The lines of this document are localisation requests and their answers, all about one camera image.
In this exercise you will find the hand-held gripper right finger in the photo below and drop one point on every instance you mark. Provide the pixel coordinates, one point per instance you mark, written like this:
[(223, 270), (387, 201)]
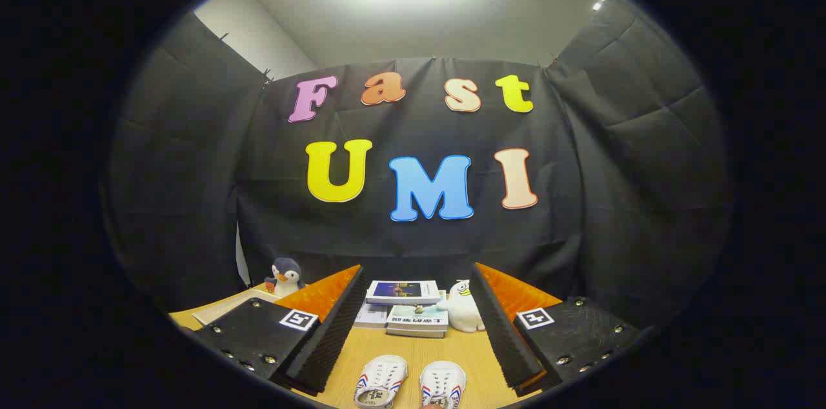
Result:
[(503, 331)]

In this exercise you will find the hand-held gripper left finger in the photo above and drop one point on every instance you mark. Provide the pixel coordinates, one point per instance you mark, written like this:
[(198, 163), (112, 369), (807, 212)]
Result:
[(329, 338)]

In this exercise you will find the white canvas shoe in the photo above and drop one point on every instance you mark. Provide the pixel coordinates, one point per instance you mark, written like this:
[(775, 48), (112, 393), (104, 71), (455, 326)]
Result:
[(381, 380), (444, 383)]

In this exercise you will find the beige storage box lid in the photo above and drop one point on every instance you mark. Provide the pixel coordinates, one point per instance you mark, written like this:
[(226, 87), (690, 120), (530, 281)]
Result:
[(242, 302)]

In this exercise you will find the white duck plush toy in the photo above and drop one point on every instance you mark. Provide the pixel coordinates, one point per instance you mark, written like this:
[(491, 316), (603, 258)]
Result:
[(464, 315)]

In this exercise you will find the white text cover book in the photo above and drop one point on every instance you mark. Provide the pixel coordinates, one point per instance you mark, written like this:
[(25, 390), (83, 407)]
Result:
[(371, 317)]

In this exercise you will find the grey penguin plush toy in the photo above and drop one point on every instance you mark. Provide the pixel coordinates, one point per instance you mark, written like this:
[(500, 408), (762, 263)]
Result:
[(287, 280)]

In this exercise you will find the thick white book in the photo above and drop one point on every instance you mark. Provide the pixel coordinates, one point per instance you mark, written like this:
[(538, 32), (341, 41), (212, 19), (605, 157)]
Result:
[(413, 334)]

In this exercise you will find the teal cover book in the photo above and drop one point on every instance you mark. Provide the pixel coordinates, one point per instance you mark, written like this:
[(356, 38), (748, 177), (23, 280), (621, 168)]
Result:
[(418, 317)]

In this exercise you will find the blue picture cover book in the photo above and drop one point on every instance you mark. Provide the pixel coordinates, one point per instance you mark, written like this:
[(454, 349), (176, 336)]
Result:
[(403, 291)]

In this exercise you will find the black backdrop cloth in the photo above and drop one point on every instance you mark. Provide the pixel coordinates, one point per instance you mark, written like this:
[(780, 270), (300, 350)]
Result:
[(581, 235)]

